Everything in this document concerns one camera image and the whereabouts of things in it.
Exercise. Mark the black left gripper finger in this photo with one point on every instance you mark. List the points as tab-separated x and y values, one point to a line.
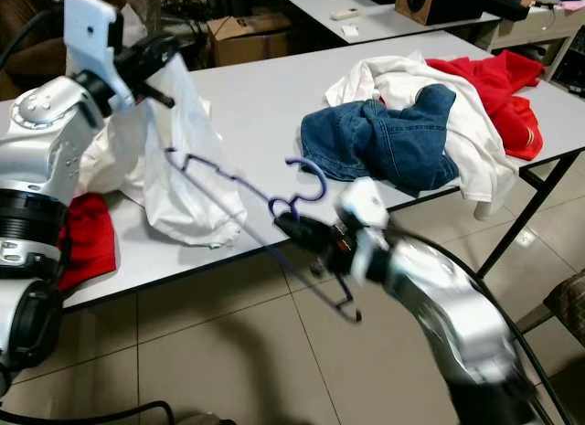
160	47
162	70

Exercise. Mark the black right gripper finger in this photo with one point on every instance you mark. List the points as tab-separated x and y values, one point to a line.
300	227
318	255

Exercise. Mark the purple plastic hanger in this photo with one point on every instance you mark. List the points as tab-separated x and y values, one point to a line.
279	206

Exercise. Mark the blue denim garment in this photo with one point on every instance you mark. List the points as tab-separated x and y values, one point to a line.
384	142

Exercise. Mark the white shirt with black print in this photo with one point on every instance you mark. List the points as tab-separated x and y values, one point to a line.
192	187

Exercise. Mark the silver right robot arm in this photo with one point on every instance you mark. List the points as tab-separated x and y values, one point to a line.
466	315

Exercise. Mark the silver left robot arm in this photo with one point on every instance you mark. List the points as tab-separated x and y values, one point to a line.
46	132

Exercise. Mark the brown cardboard box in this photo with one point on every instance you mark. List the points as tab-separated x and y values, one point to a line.
247	41

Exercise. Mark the brown armchair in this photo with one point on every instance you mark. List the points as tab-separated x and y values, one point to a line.
37	64

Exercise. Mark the grey table with black legs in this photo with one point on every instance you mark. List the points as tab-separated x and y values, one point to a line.
265	96

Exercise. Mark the red garment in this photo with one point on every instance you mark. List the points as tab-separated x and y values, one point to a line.
503	87
87	242

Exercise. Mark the white remote control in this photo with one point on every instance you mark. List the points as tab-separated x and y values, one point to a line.
345	13

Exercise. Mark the small white paper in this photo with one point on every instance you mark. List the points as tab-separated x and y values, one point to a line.
351	29

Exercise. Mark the white desk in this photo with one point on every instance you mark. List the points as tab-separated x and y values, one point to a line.
384	30

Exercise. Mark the brown wicker stool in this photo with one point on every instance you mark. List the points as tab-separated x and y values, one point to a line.
569	306

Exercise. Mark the wooden loudspeaker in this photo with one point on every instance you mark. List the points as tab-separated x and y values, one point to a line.
443	3

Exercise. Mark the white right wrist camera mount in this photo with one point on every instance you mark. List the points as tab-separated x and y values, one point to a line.
361	201

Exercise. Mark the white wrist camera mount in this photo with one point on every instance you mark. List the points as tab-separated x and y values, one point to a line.
87	27
361	201

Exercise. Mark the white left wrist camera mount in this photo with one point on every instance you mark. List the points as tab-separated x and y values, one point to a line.
87	27

